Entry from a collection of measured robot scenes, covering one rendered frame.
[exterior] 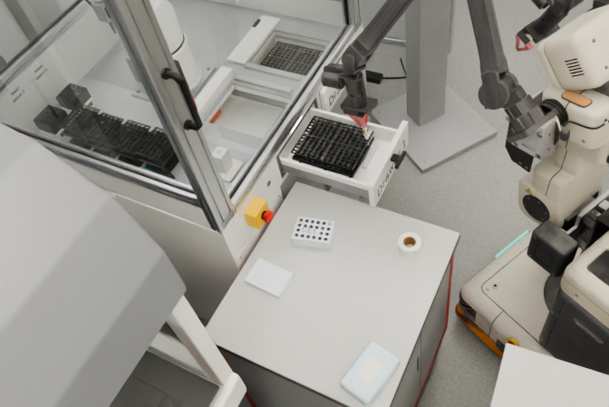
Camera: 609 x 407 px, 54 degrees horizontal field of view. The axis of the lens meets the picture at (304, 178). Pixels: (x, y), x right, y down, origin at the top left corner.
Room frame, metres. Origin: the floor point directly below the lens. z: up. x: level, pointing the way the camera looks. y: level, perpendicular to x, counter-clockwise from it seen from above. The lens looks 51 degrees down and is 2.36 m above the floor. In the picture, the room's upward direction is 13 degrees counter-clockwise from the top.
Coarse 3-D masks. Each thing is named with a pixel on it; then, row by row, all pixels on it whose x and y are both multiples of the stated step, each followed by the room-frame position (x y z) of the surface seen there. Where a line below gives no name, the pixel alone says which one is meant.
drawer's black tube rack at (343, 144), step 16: (320, 128) 1.40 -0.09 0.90; (336, 128) 1.38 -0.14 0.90; (352, 128) 1.37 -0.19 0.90; (304, 144) 1.37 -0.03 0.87; (320, 144) 1.33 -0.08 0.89; (336, 144) 1.31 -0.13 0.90; (352, 144) 1.32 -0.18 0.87; (304, 160) 1.30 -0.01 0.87; (320, 160) 1.26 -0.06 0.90; (336, 160) 1.27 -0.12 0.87; (352, 176) 1.19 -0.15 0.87
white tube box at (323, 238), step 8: (296, 224) 1.11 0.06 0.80; (304, 224) 1.10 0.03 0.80; (312, 224) 1.09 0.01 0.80; (320, 224) 1.09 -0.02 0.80; (296, 232) 1.08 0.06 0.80; (304, 232) 1.07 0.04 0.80; (312, 232) 1.06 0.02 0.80; (320, 232) 1.06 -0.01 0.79; (328, 232) 1.05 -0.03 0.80; (296, 240) 1.06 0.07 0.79; (304, 240) 1.04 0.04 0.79; (312, 240) 1.03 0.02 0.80; (320, 240) 1.03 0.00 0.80; (328, 240) 1.02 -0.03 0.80; (328, 248) 1.01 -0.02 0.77
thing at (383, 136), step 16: (320, 112) 1.48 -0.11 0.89; (304, 128) 1.47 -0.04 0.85; (368, 128) 1.37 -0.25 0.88; (384, 128) 1.34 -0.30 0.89; (288, 144) 1.38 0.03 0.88; (384, 144) 1.32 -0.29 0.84; (288, 160) 1.29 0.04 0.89; (304, 176) 1.25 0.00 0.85; (320, 176) 1.22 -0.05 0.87; (336, 176) 1.19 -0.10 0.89; (368, 176) 1.20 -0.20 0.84; (352, 192) 1.15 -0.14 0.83; (368, 192) 1.12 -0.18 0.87
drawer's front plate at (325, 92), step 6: (324, 90) 1.55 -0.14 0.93; (330, 90) 1.57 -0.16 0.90; (336, 90) 1.60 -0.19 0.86; (342, 90) 1.63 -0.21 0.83; (324, 96) 1.53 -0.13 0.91; (330, 96) 1.56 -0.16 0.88; (336, 96) 1.60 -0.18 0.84; (324, 102) 1.53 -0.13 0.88; (324, 108) 1.53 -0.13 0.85; (330, 108) 1.55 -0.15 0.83
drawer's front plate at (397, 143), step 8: (400, 128) 1.29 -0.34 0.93; (400, 136) 1.26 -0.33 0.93; (408, 136) 1.32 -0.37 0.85; (392, 144) 1.23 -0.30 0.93; (400, 144) 1.26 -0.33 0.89; (392, 152) 1.21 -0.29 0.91; (400, 152) 1.26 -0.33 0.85; (384, 160) 1.17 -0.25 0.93; (384, 168) 1.16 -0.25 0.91; (376, 176) 1.12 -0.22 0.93; (384, 176) 1.15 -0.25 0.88; (376, 184) 1.11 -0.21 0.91; (384, 184) 1.15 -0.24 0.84; (376, 192) 1.10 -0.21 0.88; (376, 200) 1.10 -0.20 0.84
